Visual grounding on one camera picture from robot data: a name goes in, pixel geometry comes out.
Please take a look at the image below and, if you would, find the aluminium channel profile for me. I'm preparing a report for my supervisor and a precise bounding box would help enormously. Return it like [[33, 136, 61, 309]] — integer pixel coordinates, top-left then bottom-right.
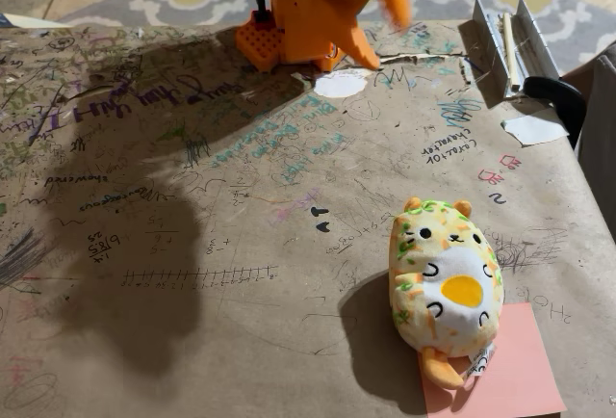
[[471, 0, 562, 101]]

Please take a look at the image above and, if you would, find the black curved handle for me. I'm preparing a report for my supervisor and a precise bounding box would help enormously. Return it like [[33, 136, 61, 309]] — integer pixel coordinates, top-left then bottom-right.
[[522, 75, 587, 149]]

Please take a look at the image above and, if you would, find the scribbled brown paper cover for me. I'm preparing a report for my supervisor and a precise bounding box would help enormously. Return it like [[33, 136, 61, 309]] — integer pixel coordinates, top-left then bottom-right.
[[0, 20, 616, 418]]

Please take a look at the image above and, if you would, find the white paper sheet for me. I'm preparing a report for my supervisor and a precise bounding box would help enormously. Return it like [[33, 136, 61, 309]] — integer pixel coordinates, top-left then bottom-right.
[[0, 12, 73, 30]]

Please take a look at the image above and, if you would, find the grey upholstered chair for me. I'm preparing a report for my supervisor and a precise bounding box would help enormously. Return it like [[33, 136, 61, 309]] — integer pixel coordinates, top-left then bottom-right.
[[560, 41, 616, 246]]

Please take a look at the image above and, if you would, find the orange robot base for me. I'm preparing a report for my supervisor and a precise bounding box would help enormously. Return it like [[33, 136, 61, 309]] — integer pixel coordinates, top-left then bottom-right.
[[234, 11, 339, 73]]

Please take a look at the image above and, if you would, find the white paper scrap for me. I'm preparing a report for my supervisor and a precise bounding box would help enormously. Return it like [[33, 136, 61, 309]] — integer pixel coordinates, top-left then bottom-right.
[[500, 108, 570, 146]]

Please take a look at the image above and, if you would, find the cat plush toy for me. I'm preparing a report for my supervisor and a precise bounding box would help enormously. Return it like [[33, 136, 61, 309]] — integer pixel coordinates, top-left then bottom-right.
[[387, 196, 505, 390]]

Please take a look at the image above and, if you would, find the pink sticky note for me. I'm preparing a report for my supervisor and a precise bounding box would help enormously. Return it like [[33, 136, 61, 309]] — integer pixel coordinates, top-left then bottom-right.
[[417, 300, 568, 418]]

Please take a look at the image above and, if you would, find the white oval paper patch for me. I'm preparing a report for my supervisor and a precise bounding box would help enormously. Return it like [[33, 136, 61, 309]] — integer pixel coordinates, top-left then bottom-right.
[[312, 68, 370, 99]]

